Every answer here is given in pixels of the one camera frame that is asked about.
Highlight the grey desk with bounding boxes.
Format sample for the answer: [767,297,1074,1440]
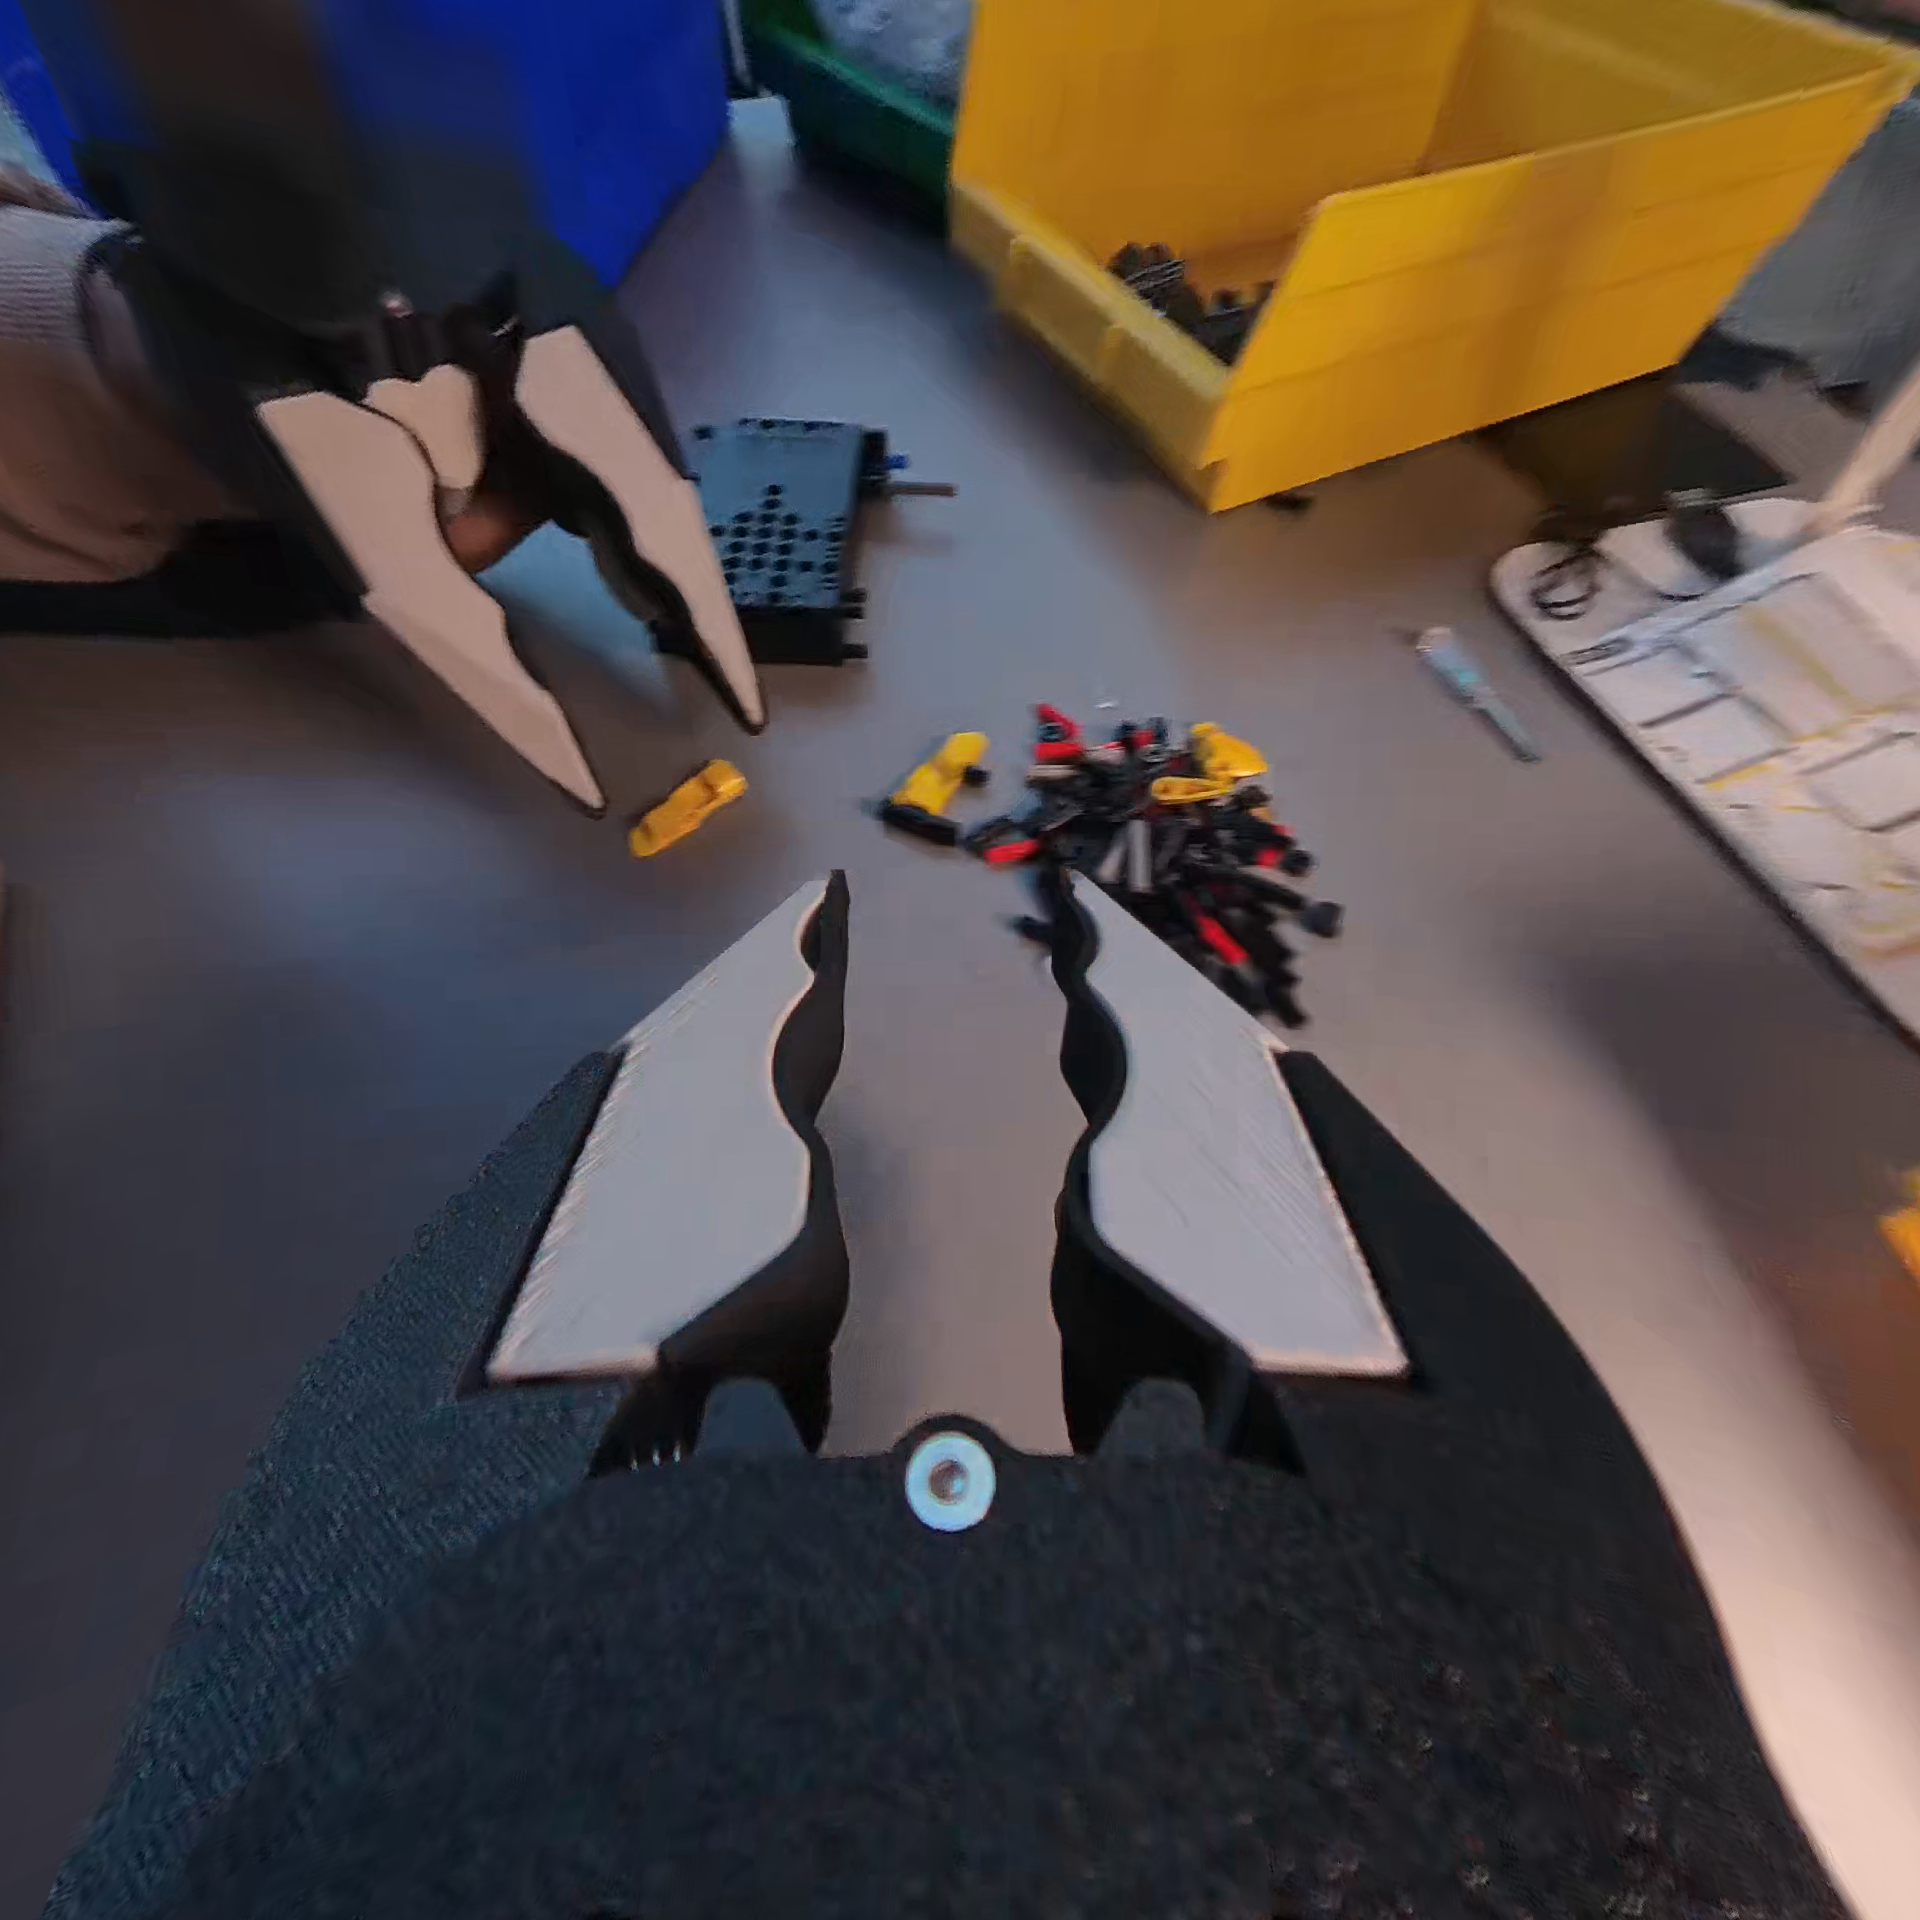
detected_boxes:
[0,105,1920,1920]

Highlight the yellow building panel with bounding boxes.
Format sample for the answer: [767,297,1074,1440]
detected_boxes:
[625,757,751,861]

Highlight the black flat pad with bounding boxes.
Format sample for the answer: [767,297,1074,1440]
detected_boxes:
[1484,381,1787,513]

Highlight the white booklet stand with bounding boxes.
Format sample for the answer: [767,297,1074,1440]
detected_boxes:
[1488,375,1920,1046]

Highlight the black coiled cable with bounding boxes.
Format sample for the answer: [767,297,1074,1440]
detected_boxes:
[1527,497,1739,620]

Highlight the pile of small building pins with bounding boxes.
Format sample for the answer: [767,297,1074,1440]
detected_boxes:
[961,697,1347,1035]

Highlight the yellow piece with black pins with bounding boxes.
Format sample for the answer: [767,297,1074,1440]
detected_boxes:
[876,731,994,846]

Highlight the person's left forearm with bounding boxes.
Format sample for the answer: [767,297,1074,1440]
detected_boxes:
[0,173,272,587]

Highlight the green storage bin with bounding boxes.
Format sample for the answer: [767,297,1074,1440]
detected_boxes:
[740,0,962,196]

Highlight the clear plastic bag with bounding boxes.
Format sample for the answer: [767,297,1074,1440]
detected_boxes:
[817,0,975,90]

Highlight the person's left hand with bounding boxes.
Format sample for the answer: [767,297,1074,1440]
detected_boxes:
[437,485,534,574]

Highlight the heap of small black pieces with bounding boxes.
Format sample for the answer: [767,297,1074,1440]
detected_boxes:
[1105,238,1276,365]

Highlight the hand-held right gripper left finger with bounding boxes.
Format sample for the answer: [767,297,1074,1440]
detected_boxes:
[487,868,855,1383]

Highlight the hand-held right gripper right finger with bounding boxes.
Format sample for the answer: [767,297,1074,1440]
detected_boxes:
[1051,868,1411,1380]

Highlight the blue storage bin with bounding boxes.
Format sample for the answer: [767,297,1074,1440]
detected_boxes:
[0,0,732,286]

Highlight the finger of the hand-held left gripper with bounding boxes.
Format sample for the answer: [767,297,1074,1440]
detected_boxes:
[511,321,770,737]
[253,387,610,818]

